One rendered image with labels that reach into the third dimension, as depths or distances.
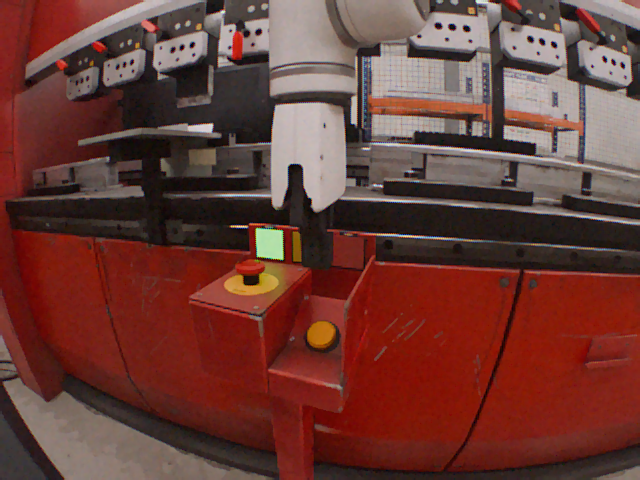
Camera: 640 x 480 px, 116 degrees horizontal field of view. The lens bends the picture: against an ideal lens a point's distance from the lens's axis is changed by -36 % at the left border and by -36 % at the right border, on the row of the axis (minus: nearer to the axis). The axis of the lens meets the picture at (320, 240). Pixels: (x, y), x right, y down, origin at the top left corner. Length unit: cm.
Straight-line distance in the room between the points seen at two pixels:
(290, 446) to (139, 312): 50
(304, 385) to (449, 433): 51
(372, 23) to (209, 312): 34
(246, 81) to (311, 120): 107
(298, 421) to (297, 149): 39
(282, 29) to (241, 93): 104
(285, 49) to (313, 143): 9
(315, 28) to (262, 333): 31
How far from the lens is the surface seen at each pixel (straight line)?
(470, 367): 68
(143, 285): 79
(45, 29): 143
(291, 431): 53
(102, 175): 101
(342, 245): 44
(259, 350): 37
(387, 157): 63
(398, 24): 26
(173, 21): 87
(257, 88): 130
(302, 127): 27
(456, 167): 65
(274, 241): 47
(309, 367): 38
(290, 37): 29
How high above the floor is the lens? 94
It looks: 15 degrees down
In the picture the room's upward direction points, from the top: 1 degrees clockwise
